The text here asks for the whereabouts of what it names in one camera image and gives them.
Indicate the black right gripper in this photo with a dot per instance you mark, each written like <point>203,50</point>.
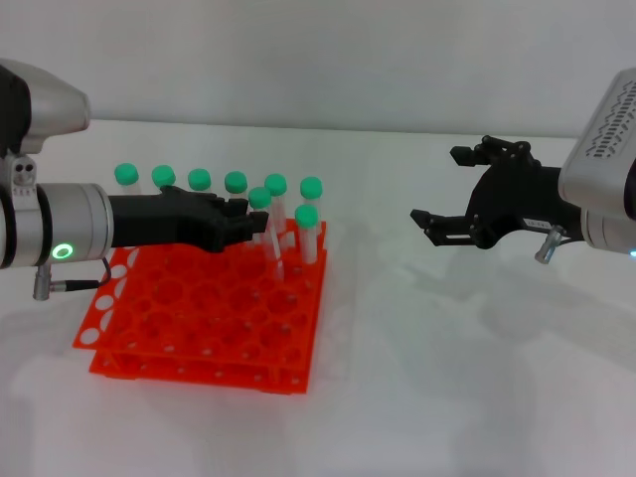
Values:
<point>517,204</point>

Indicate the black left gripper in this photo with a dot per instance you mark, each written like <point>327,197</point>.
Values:
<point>169,218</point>

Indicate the clear tube with green cap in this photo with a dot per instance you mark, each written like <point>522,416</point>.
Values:
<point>163,175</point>
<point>306,215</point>
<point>126,174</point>
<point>260,198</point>
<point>199,179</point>
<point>311,187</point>
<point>236,182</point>
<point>275,184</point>

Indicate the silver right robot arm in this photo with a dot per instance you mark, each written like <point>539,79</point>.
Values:
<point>601,159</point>

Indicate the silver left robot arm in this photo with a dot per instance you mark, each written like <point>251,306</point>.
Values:
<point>54,228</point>

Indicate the orange plastic test tube rack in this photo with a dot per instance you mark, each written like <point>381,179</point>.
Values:
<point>199,308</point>

